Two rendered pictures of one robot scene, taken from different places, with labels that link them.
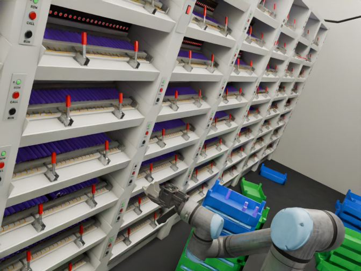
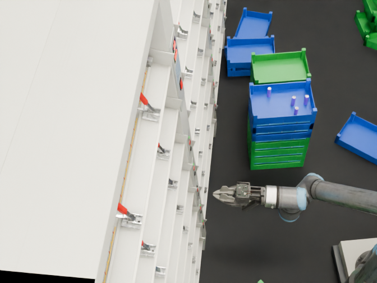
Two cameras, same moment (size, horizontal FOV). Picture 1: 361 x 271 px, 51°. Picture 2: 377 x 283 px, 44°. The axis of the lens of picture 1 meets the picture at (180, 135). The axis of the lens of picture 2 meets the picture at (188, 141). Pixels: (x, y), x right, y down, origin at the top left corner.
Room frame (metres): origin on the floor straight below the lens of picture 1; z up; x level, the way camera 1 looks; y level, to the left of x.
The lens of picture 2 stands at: (0.68, 0.26, 2.43)
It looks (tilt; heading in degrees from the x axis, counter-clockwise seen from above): 59 degrees down; 352
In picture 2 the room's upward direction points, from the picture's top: 10 degrees counter-clockwise
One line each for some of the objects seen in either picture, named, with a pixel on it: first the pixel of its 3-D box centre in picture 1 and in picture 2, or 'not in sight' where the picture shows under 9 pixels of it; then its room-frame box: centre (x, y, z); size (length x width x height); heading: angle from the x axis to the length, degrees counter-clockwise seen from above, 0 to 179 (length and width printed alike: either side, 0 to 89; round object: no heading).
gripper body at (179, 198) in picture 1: (173, 199); (249, 194); (1.42, -0.06, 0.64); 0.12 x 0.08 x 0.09; 67
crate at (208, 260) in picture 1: (214, 249); (276, 135); (1.89, -0.40, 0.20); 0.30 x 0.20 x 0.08; 76
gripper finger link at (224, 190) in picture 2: (154, 187); (224, 189); (1.48, 0.03, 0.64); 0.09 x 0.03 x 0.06; 67
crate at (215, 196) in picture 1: (235, 201); (281, 101); (1.89, -0.40, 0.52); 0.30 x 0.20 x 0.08; 76
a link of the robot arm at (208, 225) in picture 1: (207, 222); (291, 198); (1.35, -0.22, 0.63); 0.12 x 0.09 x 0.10; 67
